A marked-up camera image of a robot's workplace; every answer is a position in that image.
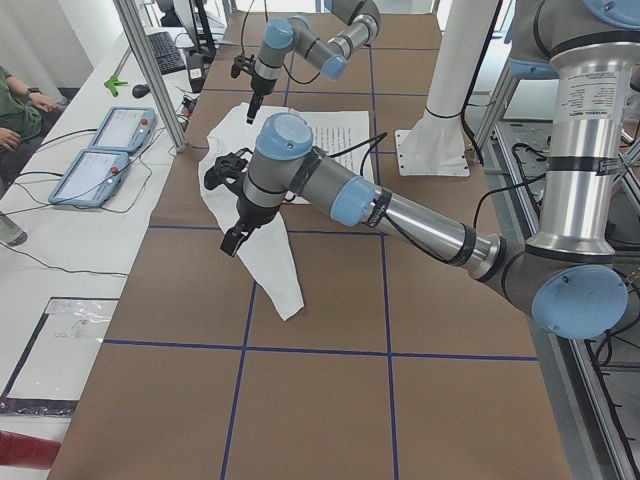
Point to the red cylinder object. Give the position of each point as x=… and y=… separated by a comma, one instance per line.
x=26, y=451

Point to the green plastic tool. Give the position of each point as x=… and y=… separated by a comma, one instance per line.
x=113, y=83

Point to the upper blue teach pendant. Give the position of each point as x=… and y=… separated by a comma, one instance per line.
x=124, y=129

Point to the white camera mast pedestal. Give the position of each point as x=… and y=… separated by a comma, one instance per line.
x=435, y=146

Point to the seated person green shirt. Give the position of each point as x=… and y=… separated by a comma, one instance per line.
x=27, y=116

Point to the white long-sleeve printed shirt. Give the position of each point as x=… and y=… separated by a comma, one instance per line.
x=311, y=155

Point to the lower blue teach pendant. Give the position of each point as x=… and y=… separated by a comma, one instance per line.
x=91, y=179

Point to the black computer mouse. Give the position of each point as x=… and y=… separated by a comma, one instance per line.
x=140, y=90

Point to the black computer keyboard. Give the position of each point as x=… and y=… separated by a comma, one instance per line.
x=166, y=54

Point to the aluminium frame post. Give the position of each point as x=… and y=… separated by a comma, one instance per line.
x=141, y=48

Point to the blue teach pendant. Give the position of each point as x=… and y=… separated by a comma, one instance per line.
x=91, y=179
x=124, y=129

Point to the aluminium side frame rail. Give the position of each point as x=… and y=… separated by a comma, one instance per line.
x=562, y=277

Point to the clear plastic sheet sleeve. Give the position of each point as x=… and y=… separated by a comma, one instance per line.
x=52, y=370

